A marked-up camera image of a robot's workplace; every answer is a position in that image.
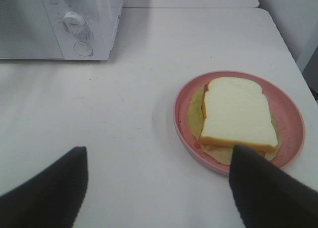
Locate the sandwich with lettuce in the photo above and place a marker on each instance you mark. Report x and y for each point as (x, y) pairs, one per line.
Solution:
(230, 110)

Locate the round white door button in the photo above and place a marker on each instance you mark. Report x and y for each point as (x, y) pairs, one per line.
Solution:
(83, 49)

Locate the white microwave oven body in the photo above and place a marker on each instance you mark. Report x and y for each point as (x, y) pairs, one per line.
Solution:
(102, 18)

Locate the white microwave door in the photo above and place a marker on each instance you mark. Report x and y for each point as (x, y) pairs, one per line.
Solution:
(26, 31)

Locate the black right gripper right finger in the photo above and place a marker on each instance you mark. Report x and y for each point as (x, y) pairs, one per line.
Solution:
(267, 197)

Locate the white timer knob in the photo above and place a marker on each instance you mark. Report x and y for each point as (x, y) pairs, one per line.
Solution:
(73, 22)

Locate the pink round plate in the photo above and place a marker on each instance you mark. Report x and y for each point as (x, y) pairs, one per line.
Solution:
(285, 112)

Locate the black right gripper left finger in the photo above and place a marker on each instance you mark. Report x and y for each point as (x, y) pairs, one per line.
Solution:
(50, 199)

